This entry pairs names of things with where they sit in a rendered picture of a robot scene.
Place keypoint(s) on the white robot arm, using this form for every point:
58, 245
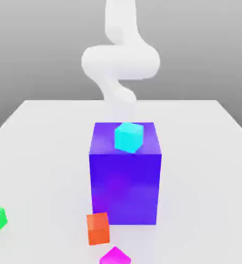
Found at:
120, 61

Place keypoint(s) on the small cyan cube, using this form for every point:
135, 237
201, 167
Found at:
128, 137

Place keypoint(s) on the small orange cube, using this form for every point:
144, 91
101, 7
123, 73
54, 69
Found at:
98, 229

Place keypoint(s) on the small magenta cube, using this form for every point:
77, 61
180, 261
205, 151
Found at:
115, 256

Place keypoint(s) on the large purple box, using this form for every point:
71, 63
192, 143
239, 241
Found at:
124, 185

